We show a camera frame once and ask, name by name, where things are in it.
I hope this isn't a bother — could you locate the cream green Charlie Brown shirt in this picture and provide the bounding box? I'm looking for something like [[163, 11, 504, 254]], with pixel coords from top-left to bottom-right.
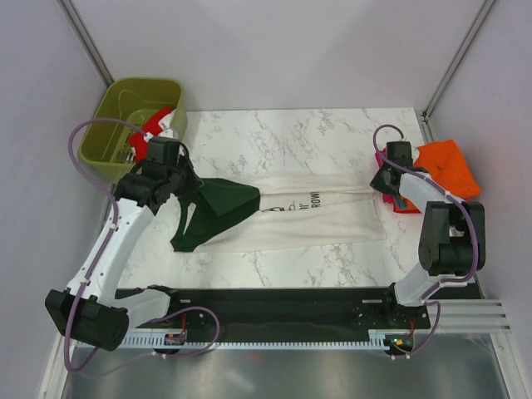
[[170, 174, 385, 253]]

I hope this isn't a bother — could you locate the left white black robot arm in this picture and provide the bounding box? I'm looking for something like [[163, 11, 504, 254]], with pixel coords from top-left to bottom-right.
[[45, 137, 202, 352]]

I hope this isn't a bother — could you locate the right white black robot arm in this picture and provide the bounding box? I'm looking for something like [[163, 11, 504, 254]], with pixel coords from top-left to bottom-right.
[[370, 141, 485, 328]]

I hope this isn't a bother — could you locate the pink folded shirt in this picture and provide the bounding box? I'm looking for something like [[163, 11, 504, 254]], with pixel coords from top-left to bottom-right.
[[375, 150, 394, 205]]

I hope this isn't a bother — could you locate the teal folded shirt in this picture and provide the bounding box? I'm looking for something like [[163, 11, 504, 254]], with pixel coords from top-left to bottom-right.
[[392, 195, 408, 211]]

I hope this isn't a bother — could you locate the red folded shirt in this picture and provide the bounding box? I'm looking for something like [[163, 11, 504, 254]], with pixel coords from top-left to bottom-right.
[[392, 199, 421, 214]]

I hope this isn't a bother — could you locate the red shirt in bin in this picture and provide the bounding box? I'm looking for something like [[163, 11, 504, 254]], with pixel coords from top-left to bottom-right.
[[128, 107, 175, 162]]

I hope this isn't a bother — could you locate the orange folded shirt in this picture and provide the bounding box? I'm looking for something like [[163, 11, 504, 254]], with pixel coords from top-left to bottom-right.
[[414, 140, 481, 200]]

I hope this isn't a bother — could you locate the olive green plastic bin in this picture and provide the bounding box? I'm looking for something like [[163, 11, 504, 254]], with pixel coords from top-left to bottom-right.
[[78, 76, 189, 184]]

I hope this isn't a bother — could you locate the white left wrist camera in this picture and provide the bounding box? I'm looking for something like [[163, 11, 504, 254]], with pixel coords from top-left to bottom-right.
[[158, 128, 179, 140]]

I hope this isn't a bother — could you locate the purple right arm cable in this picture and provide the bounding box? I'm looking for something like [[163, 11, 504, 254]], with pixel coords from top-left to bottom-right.
[[372, 123, 479, 308]]

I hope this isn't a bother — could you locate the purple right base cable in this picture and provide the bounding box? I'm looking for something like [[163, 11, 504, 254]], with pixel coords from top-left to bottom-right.
[[381, 299, 441, 361]]

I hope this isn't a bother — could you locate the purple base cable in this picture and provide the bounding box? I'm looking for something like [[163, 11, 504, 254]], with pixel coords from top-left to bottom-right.
[[381, 299, 441, 361], [74, 306, 221, 379]]

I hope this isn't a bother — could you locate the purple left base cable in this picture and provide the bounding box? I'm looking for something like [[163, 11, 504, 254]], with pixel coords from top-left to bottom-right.
[[74, 306, 221, 379]]

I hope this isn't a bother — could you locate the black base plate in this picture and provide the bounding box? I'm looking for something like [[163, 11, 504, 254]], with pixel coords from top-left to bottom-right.
[[116, 284, 433, 344]]

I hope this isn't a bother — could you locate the white slotted cable duct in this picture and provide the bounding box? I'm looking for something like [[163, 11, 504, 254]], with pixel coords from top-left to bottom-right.
[[124, 329, 416, 349]]

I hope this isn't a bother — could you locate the left aluminium frame post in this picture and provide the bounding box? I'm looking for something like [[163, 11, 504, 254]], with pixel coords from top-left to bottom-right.
[[57, 0, 115, 87]]

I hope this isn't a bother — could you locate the aluminium frame post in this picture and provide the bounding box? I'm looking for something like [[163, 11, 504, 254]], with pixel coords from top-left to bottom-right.
[[419, 0, 498, 123], [57, 0, 115, 87]]

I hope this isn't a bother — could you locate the right aluminium frame post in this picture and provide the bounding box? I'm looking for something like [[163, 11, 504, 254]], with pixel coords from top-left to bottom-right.
[[419, 0, 498, 123]]

